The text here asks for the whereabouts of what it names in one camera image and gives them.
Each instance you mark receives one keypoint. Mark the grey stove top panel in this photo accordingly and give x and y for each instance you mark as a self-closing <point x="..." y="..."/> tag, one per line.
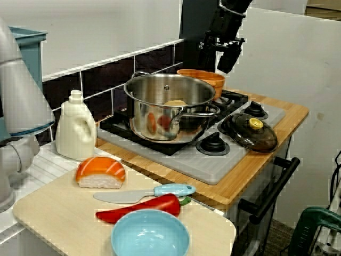
<point x="213" y="168"/>

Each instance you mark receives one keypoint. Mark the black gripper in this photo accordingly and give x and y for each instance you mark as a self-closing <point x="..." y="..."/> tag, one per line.
<point x="226" y="26"/>

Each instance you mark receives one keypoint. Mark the red toy pepper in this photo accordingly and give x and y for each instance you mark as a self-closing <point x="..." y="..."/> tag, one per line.
<point x="160" y="206"/>

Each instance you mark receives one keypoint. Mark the stainless steel pot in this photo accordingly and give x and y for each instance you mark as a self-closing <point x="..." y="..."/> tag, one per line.
<point x="160" y="125"/>

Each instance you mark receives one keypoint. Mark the orange toy pot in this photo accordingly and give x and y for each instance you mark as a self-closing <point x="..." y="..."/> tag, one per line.
<point x="213" y="82"/>

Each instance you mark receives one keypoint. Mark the brown glass lid yellow knob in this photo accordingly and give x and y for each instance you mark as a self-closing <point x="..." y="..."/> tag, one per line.
<point x="247" y="138"/>

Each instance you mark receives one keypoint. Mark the black burner grate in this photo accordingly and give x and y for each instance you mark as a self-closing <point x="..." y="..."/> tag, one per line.
<point x="234" y="100"/>
<point x="160" y="148"/>

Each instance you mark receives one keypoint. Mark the yellow food piece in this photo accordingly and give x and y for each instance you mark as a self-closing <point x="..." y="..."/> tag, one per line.
<point x="174" y="102"/>

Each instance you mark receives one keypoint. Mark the white sink counter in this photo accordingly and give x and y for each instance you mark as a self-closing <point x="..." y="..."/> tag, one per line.
<point x="48" y="165"/>

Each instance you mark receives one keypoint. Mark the teal toy cabinet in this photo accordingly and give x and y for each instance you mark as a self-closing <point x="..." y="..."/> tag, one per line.
<point x="29" y="53"/>

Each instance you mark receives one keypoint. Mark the light blue bowl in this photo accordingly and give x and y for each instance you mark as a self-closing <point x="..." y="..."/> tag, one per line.
<point x="149" y="237"/>

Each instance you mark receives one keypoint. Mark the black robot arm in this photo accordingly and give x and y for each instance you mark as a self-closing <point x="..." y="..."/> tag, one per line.
<point x="237" y="5"/>

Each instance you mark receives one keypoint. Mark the dark grey side panel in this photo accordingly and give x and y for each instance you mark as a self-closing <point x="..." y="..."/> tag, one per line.
<point x="191" y="26"/>

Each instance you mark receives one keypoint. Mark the grey toy faucet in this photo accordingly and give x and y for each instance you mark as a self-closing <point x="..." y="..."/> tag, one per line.
<point x="21" y="101"/>

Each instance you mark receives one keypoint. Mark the pale wooden cutting board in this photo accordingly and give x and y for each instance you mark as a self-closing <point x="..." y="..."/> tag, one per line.
<point x="53" y="213"/>

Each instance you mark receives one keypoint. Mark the white bottle top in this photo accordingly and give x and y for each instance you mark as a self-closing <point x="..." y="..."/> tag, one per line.
<point x="74" y="128"/>

